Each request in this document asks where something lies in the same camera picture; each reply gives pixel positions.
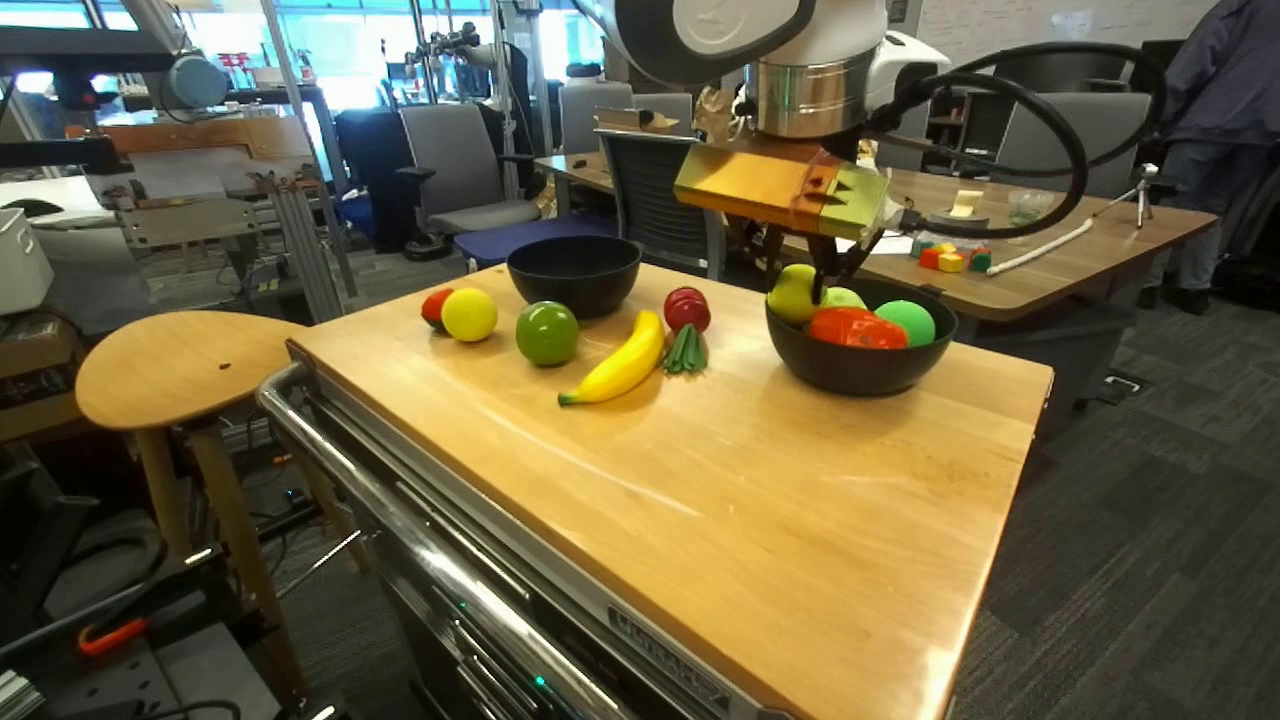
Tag black computer monitor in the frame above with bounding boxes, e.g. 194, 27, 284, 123
989, 44, 1137, 97

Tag orange clamp handle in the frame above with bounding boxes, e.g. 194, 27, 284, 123
72, 612, 152, 664

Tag yellow toy lemon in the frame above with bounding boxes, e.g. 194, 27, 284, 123
766, 258, 822, 329

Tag colourful toy blocks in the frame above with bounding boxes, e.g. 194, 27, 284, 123
914, 236, 996, 278

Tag large wooden conference table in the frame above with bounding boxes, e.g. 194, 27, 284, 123
535, 141, 1220, 333

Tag clear plastic cup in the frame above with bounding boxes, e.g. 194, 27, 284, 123
1005, 189, 1057, 231

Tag red toy strawberry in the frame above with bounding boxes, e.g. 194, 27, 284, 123
422, 284, 458, 336

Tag grey round joint fixture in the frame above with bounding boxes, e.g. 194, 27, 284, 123
125, 0, 237, 112

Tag yellow-green round toy fruit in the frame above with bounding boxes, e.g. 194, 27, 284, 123
442, 284, 503, 349

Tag white box device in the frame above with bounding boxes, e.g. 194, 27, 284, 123
0, 202, 58, 320

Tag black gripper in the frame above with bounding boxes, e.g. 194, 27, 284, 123
758, 219, 883, 307

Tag grey tape roll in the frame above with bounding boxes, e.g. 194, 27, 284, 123
932, 189, 996, 239

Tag white plastic stick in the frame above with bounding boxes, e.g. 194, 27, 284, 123
983, 217, 1100, 278

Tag metal cart handle bar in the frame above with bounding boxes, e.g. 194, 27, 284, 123
258, 366, 638, 720

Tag person in blue-grey shirt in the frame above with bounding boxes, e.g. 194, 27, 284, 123
1152, 0, 1280, 315

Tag grey metal frame rack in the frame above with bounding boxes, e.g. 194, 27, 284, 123
112, 163, 355, 325

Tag small silver tripod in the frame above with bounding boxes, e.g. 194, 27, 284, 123
1123, 161, 1166, 231

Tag dark grey office chair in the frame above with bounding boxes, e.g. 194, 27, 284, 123
593, 123, 733, 277

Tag green round toy fruit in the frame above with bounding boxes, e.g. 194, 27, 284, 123
872, 296, 941, 351

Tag black plastic bowl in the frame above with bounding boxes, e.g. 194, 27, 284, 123
766, 277, 965, 400
503, 231, 645, 320

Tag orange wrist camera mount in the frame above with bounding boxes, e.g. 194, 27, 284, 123
672, 137, 898, 242

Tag green toy pear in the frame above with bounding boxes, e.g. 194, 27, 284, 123
513, 296, 586, 370

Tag orange toy pepper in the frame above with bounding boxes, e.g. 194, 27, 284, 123
806, 302, 914, 351

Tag yellow toy banana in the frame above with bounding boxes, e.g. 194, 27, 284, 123
556, 307, 668, 412

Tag round wooden stool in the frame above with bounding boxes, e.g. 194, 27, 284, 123
72, 307, 317, 711

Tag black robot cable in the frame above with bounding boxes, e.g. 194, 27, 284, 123
863, 36, 1173, 242

